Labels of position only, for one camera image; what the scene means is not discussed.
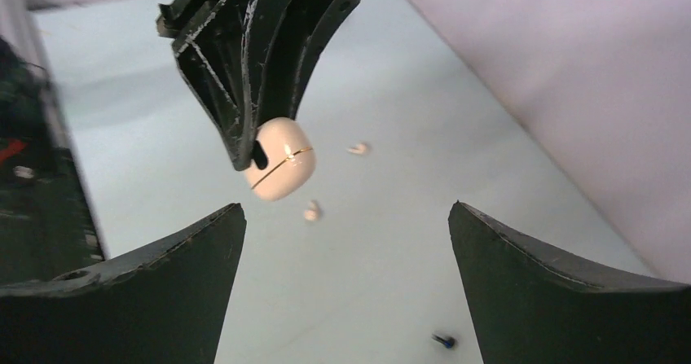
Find white earbud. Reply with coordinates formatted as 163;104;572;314
303;200;323;222
347;143;370;156

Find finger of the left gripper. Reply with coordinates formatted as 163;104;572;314
253;0;360;126
156;0;261;171

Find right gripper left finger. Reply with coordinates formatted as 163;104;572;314
1;204;247;363

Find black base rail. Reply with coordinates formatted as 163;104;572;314
1;0;107;284

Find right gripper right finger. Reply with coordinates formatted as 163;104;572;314
448;202;690;363

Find white earbud charging case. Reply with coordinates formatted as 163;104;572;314
243;117;316;201

